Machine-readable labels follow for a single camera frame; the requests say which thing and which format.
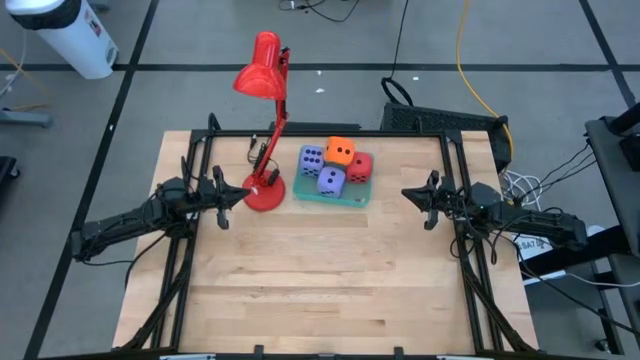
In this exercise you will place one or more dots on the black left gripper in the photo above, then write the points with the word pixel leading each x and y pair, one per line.
pixel 207 194

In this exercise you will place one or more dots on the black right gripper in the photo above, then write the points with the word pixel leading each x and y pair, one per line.
pixel 450 197

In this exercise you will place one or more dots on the large red foam die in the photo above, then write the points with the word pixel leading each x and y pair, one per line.
pixel 361 168

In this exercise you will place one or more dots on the large purple foam die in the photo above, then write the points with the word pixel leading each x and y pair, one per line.
pixel 331 181
pixel 311 161

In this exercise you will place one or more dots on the large orange foam die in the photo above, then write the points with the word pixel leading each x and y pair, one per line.
pixel 340 150

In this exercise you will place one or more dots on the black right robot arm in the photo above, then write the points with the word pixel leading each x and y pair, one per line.
pixel 525 220

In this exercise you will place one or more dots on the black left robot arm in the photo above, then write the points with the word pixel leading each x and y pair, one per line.
pixel 125 220

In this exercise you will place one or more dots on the teal translucent plastic bin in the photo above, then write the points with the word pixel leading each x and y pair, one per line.
pixel 305 192

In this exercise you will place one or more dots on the black perforated computer case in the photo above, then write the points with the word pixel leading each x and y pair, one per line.
pixel 440 120

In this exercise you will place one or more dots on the white printed box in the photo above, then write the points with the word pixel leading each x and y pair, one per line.
pixel 532 245

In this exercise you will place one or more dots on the red desk lamp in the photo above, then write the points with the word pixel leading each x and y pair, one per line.
pixel 262 75

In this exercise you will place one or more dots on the black side table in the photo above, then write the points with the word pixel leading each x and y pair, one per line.
pixel 615 175

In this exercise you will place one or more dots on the grey stand foot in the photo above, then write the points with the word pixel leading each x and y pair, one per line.
pixel 25 118

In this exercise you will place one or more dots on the white cylindrical air purifier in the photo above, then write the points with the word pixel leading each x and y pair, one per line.
pixel 60 35

